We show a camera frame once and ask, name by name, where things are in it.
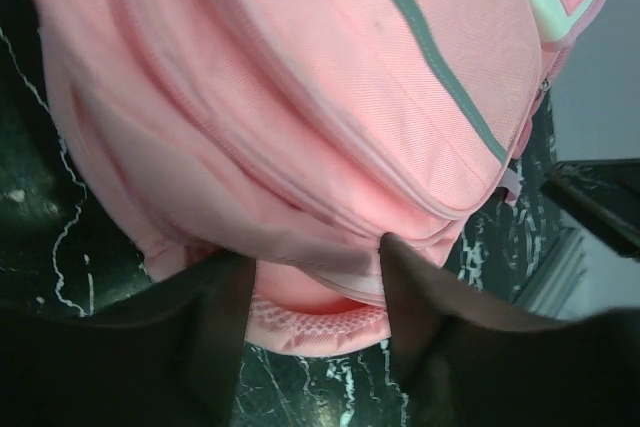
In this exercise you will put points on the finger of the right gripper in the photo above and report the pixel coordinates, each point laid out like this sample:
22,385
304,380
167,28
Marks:
602,196

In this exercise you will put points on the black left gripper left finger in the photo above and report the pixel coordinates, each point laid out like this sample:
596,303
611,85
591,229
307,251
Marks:
169,355

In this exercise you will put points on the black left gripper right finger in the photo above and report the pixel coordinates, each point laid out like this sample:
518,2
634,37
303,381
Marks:
467,358

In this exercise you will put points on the pink school backpack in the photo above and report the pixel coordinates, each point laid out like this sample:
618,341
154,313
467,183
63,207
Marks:
298,132

